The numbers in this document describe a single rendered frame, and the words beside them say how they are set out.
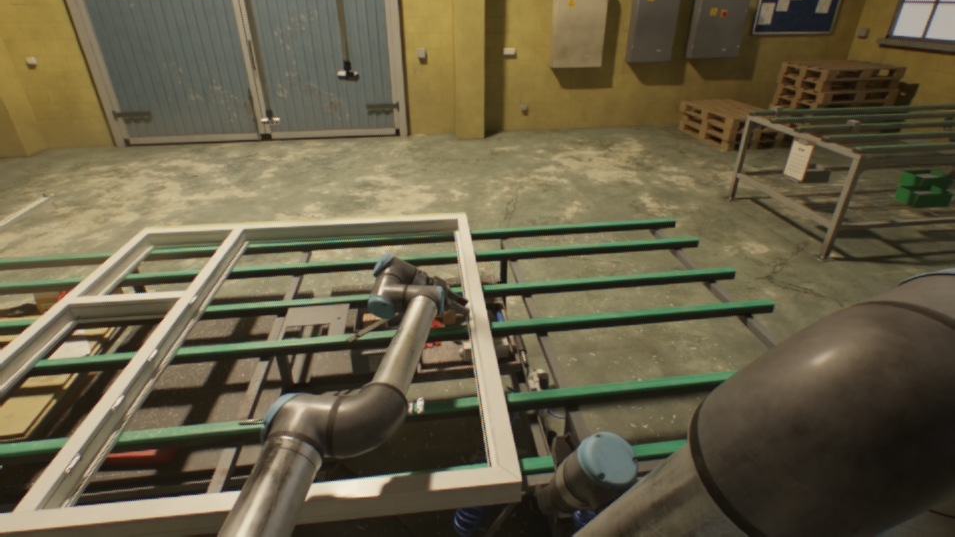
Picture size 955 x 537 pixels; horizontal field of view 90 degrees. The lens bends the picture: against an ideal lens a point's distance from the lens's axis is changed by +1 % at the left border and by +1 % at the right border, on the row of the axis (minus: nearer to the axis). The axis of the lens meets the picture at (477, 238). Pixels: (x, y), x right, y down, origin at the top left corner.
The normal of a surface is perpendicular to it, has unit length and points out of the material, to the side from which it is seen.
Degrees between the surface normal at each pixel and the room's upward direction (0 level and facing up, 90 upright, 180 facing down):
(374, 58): 90
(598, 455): 19
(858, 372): 36
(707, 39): 90
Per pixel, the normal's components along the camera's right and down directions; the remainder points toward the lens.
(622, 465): 0.14, -0.70
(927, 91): -0.99, 0.06
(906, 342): -0.23, -0.74
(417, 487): 0.00, -0.89
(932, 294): -0.11, -0.97
